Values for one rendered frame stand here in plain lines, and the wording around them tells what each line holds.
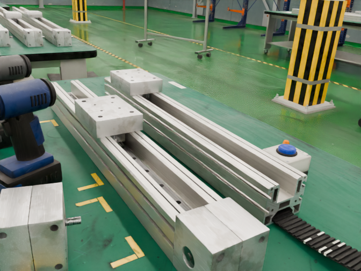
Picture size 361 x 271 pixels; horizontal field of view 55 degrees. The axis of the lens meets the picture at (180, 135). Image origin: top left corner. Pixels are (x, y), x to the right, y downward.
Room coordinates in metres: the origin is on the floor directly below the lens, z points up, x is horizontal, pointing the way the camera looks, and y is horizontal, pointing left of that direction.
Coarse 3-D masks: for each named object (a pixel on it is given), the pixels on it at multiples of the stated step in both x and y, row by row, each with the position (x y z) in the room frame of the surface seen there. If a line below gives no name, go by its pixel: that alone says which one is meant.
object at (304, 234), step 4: (308, 228) 0.51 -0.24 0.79; (312, 228) 0.51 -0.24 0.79; (300, 232) 0.49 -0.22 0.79; (304, 232) 0.49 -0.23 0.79; (308, 232) 0.50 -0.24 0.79; (312, 232) 0.49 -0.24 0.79; (316, 232) 0.49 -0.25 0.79; (296, 236) 0.48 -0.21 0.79; (300, 236) 0.48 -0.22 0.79; (304, 236) 0.48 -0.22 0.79; (308, 236) 0.48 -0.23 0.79; (300, 240) 0.47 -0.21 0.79
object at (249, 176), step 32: (128, 96) 1.01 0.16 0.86; (160, 96) 1.00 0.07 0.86; (160, 128) 0.84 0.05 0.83; (192, 128) 0.84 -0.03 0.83; (192, 160) 0.71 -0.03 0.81; (224, 160) 0.62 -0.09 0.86; (256, 160) 0.64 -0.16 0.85; (224, 192) 0.61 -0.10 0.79; (256, 192) 0.54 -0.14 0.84; (288, 192) 0.57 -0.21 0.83
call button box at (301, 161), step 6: (264, 150) 0.72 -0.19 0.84; (270, 150) 0.72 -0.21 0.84; (276, 150) 0.72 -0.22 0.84; (300, 150) 0.73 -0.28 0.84; (276, 156) 0.69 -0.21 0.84; (282, 156) 0.69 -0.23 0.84; (288, 156) 0.69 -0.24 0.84; (294, 156) 0.69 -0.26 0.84; (300, 156) 0.69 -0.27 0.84; (306, 156) 0.70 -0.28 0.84; (288, 162) 0.66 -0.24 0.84; (294, 162) 0.67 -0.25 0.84; (300, 162) 0.68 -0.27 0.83; (306, 162) 0.69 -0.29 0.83; (300, 168) 0.68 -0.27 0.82; (306, 168) 0.70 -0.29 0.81; (306, 174) 0.70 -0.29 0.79
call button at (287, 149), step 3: (282, 144) 0.73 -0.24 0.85; (285, 144) 0.73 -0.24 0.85; (288, 144) 0.73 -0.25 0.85; (279, 147) 0.71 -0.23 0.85; (282, 147) 0.71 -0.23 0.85; (285, 147) 0.71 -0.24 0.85; (288, 147) 0.71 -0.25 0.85; (291, 147) 0.71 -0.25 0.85; (294, 147) 0.71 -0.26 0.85; (279, 150) 0.71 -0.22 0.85; (282, 150) 0.70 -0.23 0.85; (285, 150) 0.70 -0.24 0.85; (288, 150) 0.70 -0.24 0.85; (291, 150) 0.70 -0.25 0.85; (294, 150) 0.70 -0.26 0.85; (285, 153) 0.70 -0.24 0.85; (288, 153) 0.69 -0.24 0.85; (291, 153) 0.69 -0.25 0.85; (294, 153) 0.70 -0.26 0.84
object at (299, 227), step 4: (304, 220) 0.53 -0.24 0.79; (296, 224) 0.52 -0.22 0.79; (300, 224) 0.52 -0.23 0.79; (304, 224) 0.52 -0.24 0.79; (308, 224) 0.52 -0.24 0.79; (288, 228) 0.50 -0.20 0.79; (292, 228) 0.50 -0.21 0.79; (296, 228) 0.51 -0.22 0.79; (300, 228) 0.51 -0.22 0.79; (304, 228) 0.51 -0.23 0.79; (288, 232) 0.50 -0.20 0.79; (292, 232) 0.49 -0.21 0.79; (296, 232) 0.50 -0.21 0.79
